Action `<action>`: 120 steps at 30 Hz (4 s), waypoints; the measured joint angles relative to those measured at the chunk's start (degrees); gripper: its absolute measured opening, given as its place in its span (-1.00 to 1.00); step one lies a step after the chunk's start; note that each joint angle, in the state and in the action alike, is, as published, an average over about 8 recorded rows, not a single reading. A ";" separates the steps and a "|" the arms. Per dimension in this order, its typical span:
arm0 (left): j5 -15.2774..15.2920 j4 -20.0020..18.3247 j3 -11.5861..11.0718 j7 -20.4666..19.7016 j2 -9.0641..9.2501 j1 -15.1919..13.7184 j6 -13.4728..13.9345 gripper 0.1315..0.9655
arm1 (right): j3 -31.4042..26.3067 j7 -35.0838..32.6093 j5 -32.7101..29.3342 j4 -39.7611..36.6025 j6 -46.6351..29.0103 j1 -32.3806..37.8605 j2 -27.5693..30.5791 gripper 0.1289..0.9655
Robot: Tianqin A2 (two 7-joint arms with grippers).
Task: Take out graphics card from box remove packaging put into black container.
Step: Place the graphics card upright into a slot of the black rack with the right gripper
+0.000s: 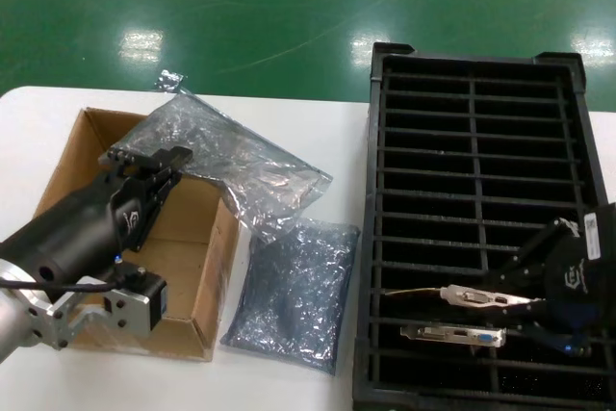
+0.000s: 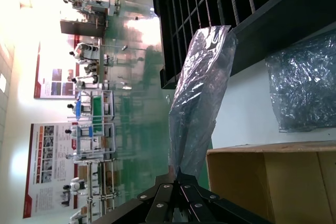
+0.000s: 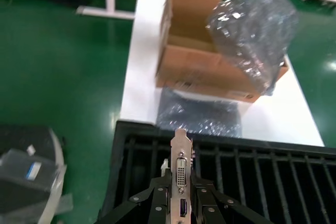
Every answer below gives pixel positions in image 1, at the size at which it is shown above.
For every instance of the crinkled clear antistatic bag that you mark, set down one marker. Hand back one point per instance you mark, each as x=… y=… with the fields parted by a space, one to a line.
x=240 y=165

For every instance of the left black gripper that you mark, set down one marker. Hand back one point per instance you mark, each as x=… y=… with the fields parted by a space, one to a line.
x=82 y=228

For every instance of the brown cardboard box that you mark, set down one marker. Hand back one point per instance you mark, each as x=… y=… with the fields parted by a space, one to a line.
x=192 y=262

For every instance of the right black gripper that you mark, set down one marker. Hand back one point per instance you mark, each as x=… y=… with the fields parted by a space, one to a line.
x=582 y=290

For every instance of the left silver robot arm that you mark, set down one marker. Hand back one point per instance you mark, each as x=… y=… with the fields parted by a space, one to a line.
x=14 y=319

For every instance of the left silver wrist bracket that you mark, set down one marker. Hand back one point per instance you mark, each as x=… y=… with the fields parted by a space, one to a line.
x=130 y=310

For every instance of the black slotted plastic container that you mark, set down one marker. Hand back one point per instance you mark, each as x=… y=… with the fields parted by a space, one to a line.
x=481 y=165

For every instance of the small shiny foil scrap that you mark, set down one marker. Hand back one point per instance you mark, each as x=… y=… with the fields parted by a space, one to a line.
x=169 y=80

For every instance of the graphics card with silver bracket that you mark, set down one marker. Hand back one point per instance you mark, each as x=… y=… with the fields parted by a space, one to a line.
x=471 y=296
x=433 y=332

